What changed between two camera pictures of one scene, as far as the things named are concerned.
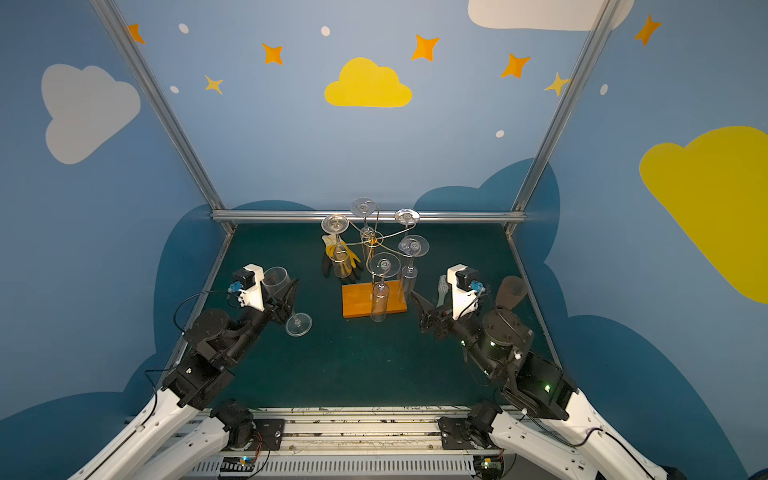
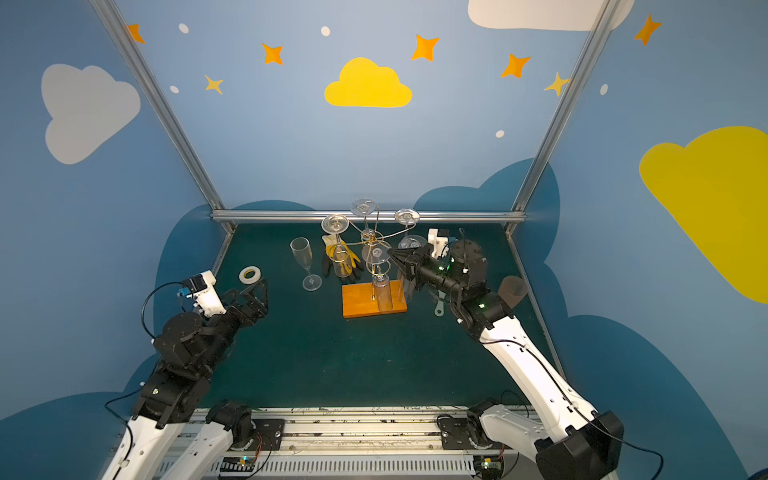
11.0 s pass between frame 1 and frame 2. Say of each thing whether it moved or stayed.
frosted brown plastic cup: stayed
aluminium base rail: stayed
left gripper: moved
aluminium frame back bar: stayed
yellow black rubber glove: stayed
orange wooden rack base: stayed
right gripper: moved
